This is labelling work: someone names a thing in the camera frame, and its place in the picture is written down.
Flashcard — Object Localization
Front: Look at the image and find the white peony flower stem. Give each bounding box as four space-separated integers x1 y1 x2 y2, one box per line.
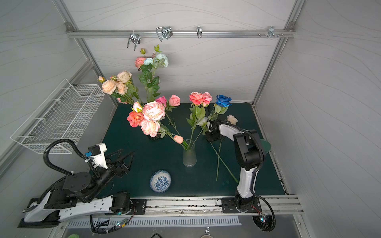
197 116 239 183

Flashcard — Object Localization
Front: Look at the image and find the red pink rose stem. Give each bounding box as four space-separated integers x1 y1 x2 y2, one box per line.
187 92 210 140

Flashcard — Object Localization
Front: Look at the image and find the dark red glass vase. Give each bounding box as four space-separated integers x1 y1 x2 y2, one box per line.
147 132 161 140

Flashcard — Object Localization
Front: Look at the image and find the blue rose stem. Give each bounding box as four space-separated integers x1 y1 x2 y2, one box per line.
193 95 232 138

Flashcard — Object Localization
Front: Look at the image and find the clear ribbed glass vase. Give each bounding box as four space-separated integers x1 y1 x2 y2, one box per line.
183 139 197 167

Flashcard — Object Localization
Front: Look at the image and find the pink tulip stem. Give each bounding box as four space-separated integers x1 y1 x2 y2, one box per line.
159 127 190 151

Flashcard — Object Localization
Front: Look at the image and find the peach pink peony spray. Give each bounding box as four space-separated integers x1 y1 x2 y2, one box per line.
98 70 143 105

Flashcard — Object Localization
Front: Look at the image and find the small pink rose spray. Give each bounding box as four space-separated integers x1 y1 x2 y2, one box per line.
216 115 238 183

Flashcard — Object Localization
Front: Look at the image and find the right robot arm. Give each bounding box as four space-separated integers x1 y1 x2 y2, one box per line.
207 121 276 232

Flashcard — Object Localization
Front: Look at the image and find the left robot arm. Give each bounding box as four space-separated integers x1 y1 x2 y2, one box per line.
18 139 135 229

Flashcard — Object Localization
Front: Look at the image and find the blue white porcelain bowl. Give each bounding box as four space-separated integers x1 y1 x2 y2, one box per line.
149 170 172 193

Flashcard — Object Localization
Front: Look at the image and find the metal hook clamp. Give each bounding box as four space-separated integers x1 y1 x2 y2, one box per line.
127 32 141 51
258 27 284 38
156 26 173 42
196 26 202 39

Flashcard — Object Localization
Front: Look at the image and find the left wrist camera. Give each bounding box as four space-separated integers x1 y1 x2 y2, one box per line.
85 143 108 169

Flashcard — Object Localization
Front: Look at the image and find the white wire basket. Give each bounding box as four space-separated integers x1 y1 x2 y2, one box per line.
11 79 105 154

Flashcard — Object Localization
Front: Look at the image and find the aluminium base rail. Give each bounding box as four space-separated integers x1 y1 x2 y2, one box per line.
68 195 304 217

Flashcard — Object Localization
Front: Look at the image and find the aluminium crossbar rail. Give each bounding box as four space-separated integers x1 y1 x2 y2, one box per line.
67 28 296 39

